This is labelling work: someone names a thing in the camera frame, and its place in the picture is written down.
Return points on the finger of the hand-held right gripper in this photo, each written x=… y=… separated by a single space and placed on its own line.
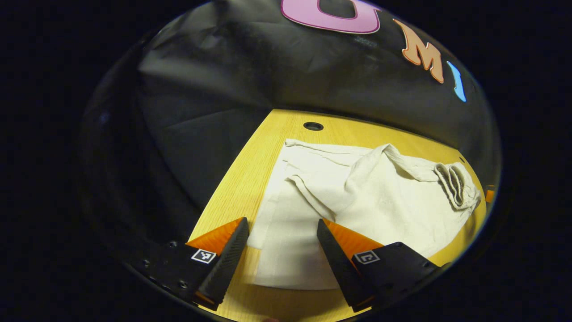
x=489 y=196

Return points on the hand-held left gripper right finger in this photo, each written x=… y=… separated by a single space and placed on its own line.
x=339 y=264

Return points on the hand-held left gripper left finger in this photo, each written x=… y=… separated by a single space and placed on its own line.
x=225 y=264

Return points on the white jeans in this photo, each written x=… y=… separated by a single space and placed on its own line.
x=380 y=201

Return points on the black backdrop cloth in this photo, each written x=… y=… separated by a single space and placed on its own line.
x=223 y=80

